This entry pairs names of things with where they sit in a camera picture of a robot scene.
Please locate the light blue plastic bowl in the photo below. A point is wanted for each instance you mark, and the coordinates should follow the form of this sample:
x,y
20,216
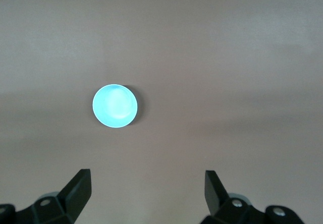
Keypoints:
x,y
114,106

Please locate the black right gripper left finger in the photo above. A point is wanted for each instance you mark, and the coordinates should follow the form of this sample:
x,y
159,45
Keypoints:
x,y
73,198

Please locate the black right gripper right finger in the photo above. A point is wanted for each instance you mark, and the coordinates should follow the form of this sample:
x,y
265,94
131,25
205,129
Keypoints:
x,y
217,198

